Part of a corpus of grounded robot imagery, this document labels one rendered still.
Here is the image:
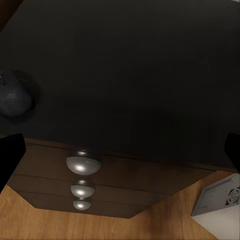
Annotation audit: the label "mouse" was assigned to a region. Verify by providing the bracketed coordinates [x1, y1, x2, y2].
[0, 71, 34, 117]

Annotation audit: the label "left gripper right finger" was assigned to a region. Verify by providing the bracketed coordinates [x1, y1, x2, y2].
[224, 133, 240, 173]

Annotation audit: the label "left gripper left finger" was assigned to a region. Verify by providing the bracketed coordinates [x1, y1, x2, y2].
[0, 133, 26, 193]

